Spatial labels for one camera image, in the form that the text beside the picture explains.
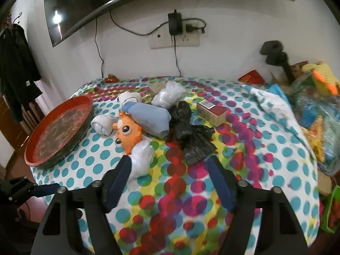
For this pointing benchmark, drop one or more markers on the black plug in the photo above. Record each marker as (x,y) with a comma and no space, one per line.
(195,28)

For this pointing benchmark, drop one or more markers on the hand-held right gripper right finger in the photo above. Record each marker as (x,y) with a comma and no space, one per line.
(221,183)

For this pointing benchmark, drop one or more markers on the polka dot tablecloth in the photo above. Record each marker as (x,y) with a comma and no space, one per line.
(186,191)

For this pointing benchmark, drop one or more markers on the small red and tan box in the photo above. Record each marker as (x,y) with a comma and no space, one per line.
(209,111)

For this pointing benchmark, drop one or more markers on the orange toy doll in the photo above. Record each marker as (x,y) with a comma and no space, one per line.
(127,134)

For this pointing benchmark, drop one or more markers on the black hanging clothes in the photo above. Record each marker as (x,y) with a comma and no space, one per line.
(16,66)

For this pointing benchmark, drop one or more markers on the brown wooden furniture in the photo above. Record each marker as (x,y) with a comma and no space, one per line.
(32,117)

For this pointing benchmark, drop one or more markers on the yellow plush toy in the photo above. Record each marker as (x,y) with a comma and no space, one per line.
(324,73)

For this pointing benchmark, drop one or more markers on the beige power socket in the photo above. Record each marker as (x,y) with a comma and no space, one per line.
(190,41)

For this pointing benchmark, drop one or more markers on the black stand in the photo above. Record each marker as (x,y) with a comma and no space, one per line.
(276,54)

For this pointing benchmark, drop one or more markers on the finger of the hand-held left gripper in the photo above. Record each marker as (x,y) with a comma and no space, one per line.
(45,190)

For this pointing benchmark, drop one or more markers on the small white sock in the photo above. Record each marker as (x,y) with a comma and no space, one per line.
(170,93)

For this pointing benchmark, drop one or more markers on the beige antenna wall plate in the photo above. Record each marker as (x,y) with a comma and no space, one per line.
(155,42)

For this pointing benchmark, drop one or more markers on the red snack packet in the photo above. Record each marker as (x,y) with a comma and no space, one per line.
(251,77)

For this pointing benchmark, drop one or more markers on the dark socks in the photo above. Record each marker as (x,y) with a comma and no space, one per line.
(191,138)

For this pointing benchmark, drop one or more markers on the green basket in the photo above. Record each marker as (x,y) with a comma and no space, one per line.
(332,209)

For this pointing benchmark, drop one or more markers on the tan cardboard box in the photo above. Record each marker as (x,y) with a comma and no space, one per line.
(157,87)

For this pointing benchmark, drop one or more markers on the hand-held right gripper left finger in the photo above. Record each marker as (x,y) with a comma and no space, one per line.
(120,183)

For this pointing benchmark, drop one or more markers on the black television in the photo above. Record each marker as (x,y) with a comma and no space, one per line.
(79,5)

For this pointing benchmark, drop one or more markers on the black power adapter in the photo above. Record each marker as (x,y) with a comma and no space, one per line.
(175,24)

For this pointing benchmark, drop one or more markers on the blue cloth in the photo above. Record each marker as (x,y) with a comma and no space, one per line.
(151,118)

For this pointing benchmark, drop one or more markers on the red round tray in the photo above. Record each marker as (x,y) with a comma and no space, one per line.
(58,130)

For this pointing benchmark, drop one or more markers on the turquoise cloth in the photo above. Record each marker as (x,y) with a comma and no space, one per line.
(276,89)

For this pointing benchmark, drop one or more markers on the clear bag of toys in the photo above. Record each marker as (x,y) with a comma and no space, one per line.
(313,111)

